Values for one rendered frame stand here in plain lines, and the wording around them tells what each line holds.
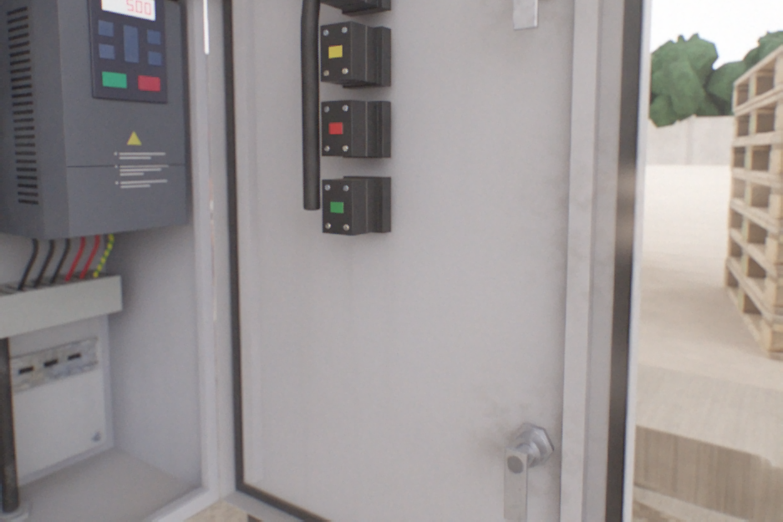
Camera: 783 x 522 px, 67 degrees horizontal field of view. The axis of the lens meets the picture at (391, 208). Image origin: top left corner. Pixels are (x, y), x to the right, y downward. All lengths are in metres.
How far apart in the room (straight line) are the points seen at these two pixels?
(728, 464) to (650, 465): 0.17
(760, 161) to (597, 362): 2.33
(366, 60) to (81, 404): 0.53
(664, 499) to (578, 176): 1.37
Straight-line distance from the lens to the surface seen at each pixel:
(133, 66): 0.58
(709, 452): 1.65
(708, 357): 2.25
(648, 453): 1.68
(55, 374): 0.76
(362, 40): 0.46
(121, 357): 0.79
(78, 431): 0.80
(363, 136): 0.45
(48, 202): 0.57
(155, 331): 0.72
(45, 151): 0.57
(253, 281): 0.60
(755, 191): 2.74
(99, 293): 0.70
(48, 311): 0.68
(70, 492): 0.78
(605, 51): 0.42
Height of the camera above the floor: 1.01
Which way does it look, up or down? 5 degrees down
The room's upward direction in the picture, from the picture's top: straight up
